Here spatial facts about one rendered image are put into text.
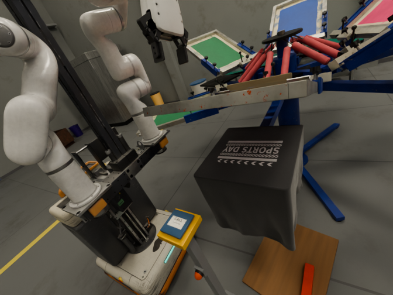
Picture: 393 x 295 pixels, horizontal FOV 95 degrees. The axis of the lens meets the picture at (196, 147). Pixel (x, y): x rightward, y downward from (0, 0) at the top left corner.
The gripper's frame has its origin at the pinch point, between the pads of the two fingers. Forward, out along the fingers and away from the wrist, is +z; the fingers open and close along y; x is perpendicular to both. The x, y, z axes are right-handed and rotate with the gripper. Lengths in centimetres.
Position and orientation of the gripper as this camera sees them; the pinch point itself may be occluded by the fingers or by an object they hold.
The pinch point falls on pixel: (172, 58)
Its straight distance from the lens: 52.0
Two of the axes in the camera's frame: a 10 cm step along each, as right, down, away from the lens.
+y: -5.6, 3.1, -7.7
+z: 1.7, 9.5, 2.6
